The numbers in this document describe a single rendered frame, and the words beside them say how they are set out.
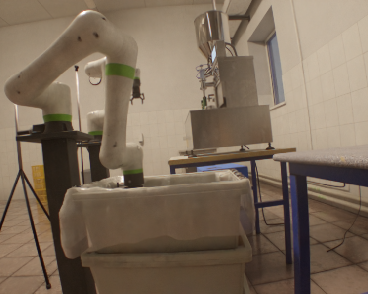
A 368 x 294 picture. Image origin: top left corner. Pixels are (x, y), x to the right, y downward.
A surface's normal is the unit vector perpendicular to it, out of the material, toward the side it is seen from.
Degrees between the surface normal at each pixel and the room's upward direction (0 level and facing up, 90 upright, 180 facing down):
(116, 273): 96
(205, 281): 96
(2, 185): 90
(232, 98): 90
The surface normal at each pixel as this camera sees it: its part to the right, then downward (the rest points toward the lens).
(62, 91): 0.93, -0.11
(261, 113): 0.05, 0.00
